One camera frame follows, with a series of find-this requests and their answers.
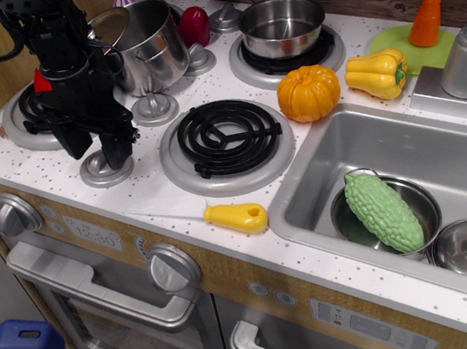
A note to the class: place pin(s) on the orange toy carrot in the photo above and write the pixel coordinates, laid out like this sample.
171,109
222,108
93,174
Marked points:
426,26

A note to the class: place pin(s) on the grey right oven knob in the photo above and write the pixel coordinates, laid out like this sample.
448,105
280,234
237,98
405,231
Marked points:
171,269

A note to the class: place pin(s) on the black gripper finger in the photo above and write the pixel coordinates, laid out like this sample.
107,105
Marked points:
75,140
117,148

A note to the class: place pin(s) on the orange toy pumpkin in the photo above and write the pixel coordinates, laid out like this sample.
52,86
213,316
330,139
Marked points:
309,93

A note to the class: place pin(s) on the green toy bitter gourd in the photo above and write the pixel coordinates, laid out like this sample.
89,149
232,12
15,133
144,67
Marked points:
383,212

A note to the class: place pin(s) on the grey oven door handle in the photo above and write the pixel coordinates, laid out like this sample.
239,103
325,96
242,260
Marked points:
75,279

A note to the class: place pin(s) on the steel pot in sink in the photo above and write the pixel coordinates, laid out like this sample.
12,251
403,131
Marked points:
423,205

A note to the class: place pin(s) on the yellow handled toy knife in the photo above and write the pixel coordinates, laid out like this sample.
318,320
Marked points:
245,217

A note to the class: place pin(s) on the black burner coil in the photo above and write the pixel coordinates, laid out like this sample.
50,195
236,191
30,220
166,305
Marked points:
322,48
35,116
228,137

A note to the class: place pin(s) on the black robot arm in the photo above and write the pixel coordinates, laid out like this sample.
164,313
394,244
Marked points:
37,24

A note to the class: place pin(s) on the grey stove knob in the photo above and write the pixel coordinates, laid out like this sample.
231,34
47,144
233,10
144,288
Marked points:
225,20
96,172
202,60
154,110

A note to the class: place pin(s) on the tall steel pot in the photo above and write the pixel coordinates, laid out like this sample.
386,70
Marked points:
152,53

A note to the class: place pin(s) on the black back burner coil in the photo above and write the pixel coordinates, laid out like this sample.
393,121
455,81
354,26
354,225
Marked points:
322,48

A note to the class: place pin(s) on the green round plate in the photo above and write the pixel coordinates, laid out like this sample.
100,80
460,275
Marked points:
397,37

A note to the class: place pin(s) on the grey oven knob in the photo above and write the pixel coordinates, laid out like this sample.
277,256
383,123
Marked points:
17,216
171,269

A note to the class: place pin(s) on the silver sink basin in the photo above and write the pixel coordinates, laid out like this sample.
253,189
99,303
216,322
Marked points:
430,153

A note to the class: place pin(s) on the black front burner coil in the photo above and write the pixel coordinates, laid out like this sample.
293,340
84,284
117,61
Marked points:
228,137

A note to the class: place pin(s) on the red toy vegetable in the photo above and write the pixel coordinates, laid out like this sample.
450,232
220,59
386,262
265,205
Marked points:
194,27

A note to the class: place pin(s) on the grey left oven knob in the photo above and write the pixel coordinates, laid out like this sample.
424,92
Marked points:
17,216

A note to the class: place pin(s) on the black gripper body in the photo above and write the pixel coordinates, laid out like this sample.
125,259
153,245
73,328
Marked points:
75,83

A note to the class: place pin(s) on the black left burner coil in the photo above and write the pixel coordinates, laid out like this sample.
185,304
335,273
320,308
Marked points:
35,116

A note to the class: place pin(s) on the yellow toy bell pepper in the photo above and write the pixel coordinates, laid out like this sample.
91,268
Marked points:
382,74

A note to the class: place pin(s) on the steel saucepan on burner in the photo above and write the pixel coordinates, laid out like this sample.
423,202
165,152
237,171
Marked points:
281,29

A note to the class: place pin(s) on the grey back stove knob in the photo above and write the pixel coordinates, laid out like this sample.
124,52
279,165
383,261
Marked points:
225,20

